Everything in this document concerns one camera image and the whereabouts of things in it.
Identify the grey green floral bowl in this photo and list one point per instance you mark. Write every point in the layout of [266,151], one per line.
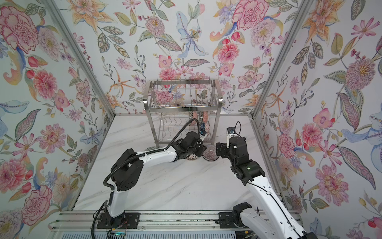
[151,148]

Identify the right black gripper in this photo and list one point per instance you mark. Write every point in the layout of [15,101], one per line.
[222,148]

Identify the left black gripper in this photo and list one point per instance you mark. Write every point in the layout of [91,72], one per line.
[202,149]

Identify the purple striped bowl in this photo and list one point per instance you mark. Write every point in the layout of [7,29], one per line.
[210,153]

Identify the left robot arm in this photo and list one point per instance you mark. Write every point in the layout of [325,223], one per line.
[125,173]

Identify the steel two-tier dish rack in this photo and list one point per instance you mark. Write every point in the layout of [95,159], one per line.
[169,103]

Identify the blue triangle pattern bowl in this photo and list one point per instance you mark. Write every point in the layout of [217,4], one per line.
[205,126]

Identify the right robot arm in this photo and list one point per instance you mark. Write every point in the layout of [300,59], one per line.
[280,223]

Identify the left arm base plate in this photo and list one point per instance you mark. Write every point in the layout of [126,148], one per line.
[123,221]

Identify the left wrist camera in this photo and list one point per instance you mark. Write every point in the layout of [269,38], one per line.
[203,135]

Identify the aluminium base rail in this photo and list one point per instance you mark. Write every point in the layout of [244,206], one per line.
[147,221]

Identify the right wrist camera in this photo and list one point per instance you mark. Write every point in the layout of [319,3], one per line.
[229,135]

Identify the white brown lattice bowl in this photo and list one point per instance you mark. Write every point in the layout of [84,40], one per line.
[192,157]

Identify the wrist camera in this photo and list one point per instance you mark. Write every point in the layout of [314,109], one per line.
[203,135]
[229,135]

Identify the green leaf pattern bowl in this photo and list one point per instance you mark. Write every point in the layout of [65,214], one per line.
[194,115]

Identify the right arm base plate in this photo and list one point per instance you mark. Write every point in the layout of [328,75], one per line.
[227,220]

